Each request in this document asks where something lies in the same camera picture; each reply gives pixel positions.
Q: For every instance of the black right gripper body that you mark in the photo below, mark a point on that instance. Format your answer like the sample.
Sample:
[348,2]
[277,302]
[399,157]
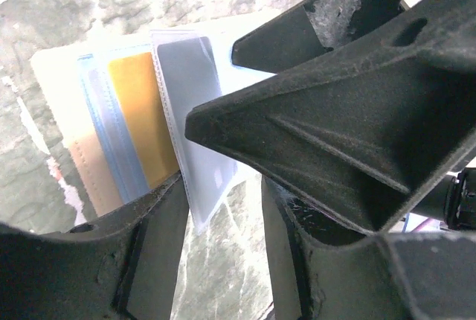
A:
[446,18]

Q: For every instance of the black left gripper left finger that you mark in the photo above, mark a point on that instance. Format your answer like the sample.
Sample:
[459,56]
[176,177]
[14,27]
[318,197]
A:
[123,265]

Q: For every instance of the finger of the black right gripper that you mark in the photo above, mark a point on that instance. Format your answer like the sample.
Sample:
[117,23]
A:
[362,133]
[309,29]

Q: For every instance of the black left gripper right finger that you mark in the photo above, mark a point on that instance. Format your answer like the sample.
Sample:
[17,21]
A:
[322,270]

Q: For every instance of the beige leather card holder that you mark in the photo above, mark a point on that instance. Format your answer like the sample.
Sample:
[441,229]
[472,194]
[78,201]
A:
[78,88]

